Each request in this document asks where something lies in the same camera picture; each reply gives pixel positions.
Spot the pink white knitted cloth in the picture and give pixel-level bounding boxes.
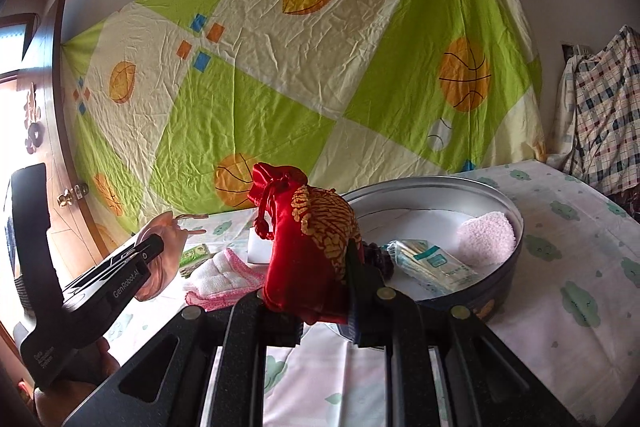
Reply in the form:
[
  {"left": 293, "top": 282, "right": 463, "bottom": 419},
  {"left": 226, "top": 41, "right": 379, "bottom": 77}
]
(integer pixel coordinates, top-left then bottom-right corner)
[{"left": 184, "top": 248, "right": 265, "bottom": 311}]

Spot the pink fluffy towel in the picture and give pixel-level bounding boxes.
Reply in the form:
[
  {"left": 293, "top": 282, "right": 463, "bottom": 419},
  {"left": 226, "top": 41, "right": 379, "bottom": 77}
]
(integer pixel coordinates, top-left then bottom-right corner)
[{"left": 457, "top": 211, "right": 516, "bottom": 268}]

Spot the red drawstring pouch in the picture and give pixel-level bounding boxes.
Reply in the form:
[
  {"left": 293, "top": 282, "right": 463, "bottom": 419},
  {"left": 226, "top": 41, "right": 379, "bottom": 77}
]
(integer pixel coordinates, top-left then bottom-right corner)
[{"left": 248, "top": 162, "right": 363, "bottom": 324}]

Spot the green tissue pack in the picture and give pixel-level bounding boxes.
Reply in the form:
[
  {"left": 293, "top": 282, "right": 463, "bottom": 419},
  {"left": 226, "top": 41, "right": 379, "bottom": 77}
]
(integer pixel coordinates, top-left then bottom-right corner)
[{"left": 179, "top": 244, "right": 213, "bottom": 279}]

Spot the person's left hand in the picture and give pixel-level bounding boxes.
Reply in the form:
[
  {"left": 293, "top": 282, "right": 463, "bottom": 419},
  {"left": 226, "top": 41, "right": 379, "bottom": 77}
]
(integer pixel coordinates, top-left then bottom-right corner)
[{"left": 134, "top": 211, "right": 206, "bottom": 301}]

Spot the cloud print tablecloth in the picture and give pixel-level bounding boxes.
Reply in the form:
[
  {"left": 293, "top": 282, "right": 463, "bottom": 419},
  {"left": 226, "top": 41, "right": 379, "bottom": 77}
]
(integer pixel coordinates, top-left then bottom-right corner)
[{"left": 98, "top": 158, "right": 640, "bottom": 427}]

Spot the white sponge block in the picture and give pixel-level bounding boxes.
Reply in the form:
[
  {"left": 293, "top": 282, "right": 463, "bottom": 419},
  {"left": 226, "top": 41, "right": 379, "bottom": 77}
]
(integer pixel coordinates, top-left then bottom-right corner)
[{"left": 247, "top": 228, "right": 272, "bottom": 265}]

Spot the wooden door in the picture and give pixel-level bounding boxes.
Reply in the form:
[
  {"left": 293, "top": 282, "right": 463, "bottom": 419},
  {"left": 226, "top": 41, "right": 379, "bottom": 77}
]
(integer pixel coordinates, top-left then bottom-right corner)
[{"left": 4, "top": 0, "right": 108, "bottom": 285}]

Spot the round cookie tin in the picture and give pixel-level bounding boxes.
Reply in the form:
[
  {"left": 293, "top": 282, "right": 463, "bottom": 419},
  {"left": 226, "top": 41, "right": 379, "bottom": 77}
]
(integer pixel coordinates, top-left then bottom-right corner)
[{"left": 343, "top": 176, "right": 524, "bottom": 321}]

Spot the door hanging ornament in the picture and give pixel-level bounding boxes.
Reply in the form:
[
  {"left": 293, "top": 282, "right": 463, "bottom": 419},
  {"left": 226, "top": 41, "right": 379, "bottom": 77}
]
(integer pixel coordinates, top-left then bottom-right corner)
[{"left": 24, "top": 82, "right": 44, "bottom": 154}]

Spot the plaid cloth cover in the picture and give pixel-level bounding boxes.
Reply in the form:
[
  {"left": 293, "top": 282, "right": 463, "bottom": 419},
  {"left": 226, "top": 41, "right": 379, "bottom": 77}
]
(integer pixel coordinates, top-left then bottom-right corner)
[{"left": 547, "top": 25, "right": 639, "bottom": 218}]

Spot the green yellow basketball sheet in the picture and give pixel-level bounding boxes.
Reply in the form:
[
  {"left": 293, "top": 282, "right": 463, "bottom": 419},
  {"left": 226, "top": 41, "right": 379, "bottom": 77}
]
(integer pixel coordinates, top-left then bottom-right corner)
[{"left": 62, "top": 0, "right": 546, "bottom": 249}]

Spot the brass door handle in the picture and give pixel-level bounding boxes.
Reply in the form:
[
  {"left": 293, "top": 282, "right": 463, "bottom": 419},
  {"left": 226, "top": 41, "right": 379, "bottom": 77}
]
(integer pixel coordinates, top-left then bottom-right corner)
[{"left": 56, "top": 182, "right": 89, "bottom": 207}]

